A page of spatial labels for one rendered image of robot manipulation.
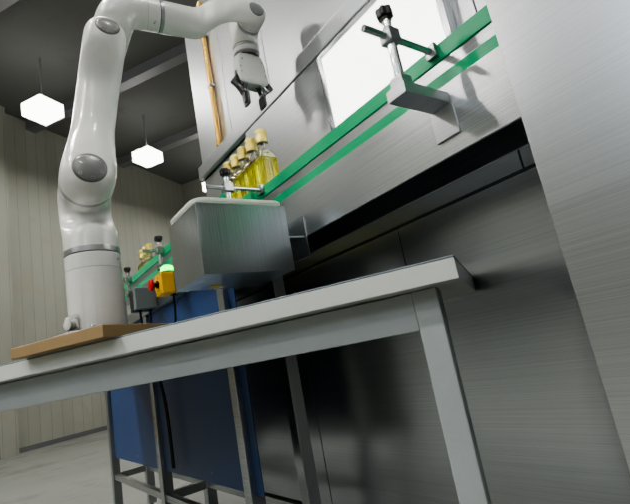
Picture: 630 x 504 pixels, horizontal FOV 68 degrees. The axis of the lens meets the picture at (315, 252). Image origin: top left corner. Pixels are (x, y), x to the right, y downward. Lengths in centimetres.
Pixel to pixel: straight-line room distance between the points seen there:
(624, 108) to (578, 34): 9
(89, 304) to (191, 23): 87
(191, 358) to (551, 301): 68
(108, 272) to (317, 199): 50
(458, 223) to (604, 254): 58
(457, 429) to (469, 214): 48
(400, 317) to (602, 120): 40
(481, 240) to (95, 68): 101
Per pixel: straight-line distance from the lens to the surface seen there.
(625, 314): 52
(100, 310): 112
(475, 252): 105
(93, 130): 126
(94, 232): 116
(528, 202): 99
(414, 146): 89
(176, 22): 155
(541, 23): 60
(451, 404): 75
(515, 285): 100
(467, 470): 77
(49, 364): 113
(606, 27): 56
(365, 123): 103
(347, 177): 102
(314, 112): 145
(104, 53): 136
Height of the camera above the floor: 64
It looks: 12 degrees up
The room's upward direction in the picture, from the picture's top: 11 degrees counter-clockwise
